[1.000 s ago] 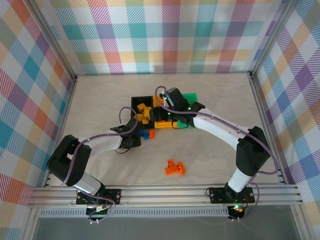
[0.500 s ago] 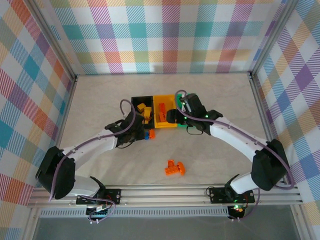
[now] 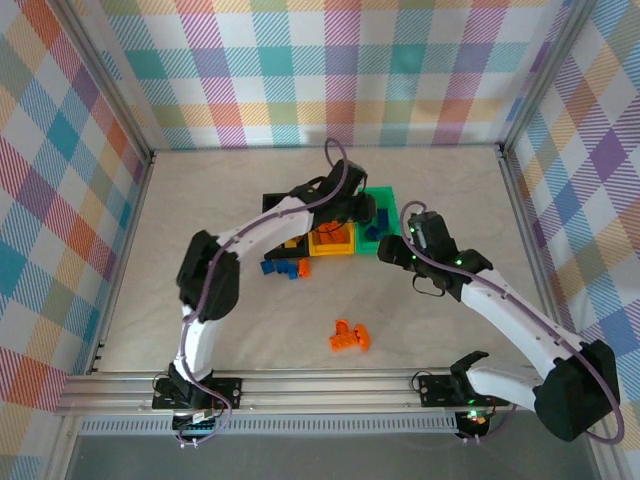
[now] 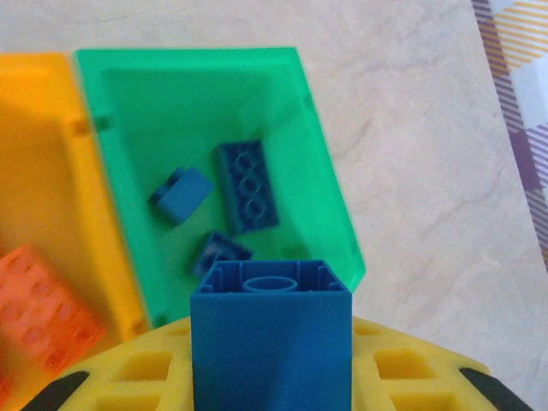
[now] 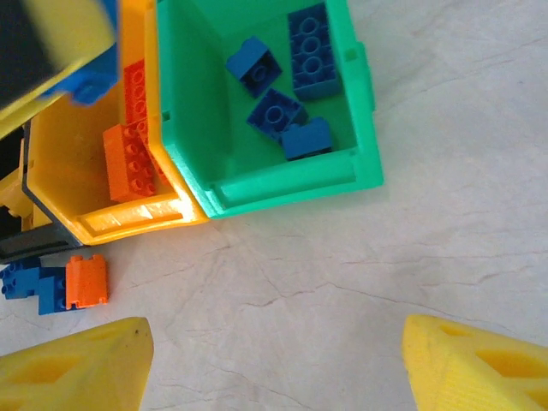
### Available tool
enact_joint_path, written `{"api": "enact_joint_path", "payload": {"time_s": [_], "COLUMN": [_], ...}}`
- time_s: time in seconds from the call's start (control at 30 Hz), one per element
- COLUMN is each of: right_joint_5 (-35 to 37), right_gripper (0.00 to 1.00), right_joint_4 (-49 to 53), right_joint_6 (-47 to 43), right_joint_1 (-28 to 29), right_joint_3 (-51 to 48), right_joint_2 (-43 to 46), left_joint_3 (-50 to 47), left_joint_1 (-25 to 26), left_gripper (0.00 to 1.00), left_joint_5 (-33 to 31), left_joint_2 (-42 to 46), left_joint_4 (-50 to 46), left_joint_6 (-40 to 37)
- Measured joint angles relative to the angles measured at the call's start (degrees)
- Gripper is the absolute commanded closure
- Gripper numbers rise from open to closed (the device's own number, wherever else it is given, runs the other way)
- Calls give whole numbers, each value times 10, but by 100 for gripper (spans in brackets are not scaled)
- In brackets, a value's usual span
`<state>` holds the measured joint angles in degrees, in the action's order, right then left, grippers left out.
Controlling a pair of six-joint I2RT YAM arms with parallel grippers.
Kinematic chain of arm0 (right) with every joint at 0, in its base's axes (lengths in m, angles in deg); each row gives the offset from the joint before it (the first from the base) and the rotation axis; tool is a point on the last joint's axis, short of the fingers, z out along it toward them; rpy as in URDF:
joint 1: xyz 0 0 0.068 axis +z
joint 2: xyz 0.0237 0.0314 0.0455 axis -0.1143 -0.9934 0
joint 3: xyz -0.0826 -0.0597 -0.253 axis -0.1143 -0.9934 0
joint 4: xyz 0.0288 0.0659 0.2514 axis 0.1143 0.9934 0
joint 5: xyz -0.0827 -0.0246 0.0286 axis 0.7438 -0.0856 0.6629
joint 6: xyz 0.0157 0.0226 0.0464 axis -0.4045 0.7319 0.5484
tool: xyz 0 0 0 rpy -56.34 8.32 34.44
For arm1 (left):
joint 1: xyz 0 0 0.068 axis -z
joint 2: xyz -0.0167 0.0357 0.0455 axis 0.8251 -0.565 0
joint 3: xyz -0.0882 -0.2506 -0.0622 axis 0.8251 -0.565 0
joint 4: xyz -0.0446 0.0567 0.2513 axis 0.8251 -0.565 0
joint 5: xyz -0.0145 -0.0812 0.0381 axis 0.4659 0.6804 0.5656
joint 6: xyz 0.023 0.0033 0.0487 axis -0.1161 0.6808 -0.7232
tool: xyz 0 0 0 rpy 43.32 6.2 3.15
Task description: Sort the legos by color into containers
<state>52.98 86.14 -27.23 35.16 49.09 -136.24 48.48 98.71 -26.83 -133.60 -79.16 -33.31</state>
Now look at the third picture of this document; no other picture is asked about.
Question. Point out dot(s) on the long orange lego brick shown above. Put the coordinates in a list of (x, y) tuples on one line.
[(342, 236), (341, 342), (325, 232)]

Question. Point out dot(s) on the small blue lego brick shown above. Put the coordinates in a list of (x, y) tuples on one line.
[(292, 272), (372, 233), (268, 266), (283, 266)]

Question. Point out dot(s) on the green plastic bin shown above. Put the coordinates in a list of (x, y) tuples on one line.
[(387, 195)]

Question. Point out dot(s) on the yellow plastic bin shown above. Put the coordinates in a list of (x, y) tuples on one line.
[(332, 251)]

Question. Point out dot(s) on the yellow lego brick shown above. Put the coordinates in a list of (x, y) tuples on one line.
[(290, 245)]

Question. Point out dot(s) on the small orange lego brick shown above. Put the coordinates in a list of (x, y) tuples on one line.
[(303, 268), (342, 326)]

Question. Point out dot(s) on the black plastic bin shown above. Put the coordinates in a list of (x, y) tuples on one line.
[(271, 201)]

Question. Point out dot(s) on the curved orange lego piece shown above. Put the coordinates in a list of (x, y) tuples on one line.
[(362, 336)]

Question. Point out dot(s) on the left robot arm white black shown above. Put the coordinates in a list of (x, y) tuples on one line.
[(210, 280)]

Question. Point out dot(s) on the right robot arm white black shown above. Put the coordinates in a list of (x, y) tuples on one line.
[(575, 395)]

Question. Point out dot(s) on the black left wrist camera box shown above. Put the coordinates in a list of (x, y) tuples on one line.
[(350, 175)]

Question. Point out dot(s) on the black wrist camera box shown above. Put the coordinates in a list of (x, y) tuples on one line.
[(350, 175), (432, 232)]

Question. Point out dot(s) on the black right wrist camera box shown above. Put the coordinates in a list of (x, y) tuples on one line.
[(432, 232)]

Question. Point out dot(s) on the aluminium table edge rail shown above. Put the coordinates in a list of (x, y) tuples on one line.
[(522, 225), (126, 250)]

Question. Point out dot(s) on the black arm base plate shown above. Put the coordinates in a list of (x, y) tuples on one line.
[(227, 387), (435, 390)]

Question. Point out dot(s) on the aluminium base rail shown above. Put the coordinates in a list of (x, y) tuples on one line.
[(325, 395)]

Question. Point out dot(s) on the aluminium frame post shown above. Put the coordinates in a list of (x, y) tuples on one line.
[(106, 75), (545, 75)]

